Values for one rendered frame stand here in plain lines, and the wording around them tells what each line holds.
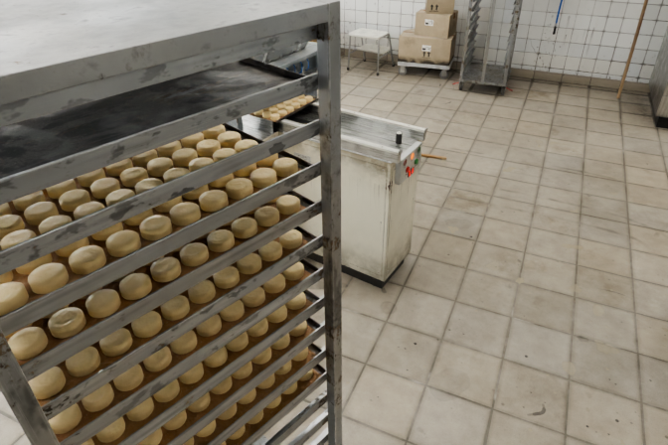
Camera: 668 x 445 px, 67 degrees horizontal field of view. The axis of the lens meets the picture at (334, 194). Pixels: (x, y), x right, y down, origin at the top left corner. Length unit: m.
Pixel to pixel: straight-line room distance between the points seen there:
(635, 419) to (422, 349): 0.94
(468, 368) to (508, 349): 0.25
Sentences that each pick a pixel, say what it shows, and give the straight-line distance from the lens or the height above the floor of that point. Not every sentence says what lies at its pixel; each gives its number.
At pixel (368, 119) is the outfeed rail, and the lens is 2.76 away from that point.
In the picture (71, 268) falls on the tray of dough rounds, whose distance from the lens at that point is 0.87.
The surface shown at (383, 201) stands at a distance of 2.55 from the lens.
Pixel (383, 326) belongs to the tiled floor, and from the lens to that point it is 2.74.
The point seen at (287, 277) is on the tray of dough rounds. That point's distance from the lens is 1.15.
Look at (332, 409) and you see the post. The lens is 1.51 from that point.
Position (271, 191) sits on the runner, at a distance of 0.93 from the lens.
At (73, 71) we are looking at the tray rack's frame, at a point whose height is 1.81.
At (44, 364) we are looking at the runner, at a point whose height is 1.41.
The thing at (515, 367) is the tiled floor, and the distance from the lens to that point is 2.69.
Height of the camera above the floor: 1.99
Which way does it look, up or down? 32 degrees down
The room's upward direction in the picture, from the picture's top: 1 degrees counter-clockwise
